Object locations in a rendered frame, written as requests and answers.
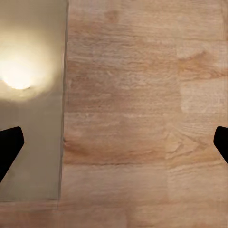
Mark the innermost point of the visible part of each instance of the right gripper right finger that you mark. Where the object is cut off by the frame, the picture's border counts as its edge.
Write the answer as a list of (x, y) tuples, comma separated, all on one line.
[(221, 141)]

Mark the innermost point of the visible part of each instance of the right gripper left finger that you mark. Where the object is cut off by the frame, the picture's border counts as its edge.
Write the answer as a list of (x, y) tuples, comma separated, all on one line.
[(11, 142)]

